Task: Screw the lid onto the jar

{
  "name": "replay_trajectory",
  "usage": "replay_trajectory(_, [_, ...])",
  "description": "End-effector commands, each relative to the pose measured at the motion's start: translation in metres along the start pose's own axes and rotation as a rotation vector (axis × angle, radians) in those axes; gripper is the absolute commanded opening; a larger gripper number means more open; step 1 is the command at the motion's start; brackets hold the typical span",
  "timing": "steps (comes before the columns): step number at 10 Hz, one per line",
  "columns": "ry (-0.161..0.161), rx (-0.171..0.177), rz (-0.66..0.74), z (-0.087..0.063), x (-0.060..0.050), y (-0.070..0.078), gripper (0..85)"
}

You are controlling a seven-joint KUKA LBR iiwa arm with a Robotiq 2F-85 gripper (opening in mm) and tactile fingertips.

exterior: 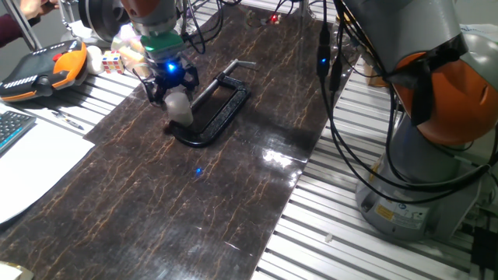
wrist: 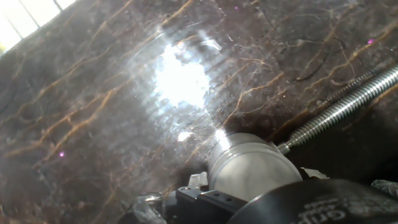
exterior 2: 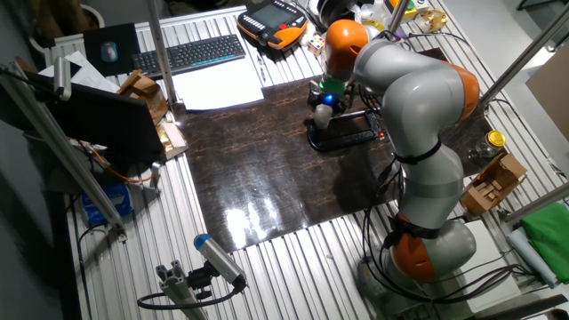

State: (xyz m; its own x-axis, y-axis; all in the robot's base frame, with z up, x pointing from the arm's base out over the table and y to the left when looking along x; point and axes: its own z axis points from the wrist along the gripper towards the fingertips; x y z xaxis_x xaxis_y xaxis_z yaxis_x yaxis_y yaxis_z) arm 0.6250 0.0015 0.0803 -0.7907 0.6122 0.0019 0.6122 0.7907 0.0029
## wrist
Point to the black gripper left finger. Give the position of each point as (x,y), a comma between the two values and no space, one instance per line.
(199,207)

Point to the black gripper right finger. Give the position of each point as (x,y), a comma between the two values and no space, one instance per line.
(314,173)

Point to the black metal C-clamp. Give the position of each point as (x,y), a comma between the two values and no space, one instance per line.
(339,109)

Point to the dark marble pattern mat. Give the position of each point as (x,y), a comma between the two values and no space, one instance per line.
(77,109)

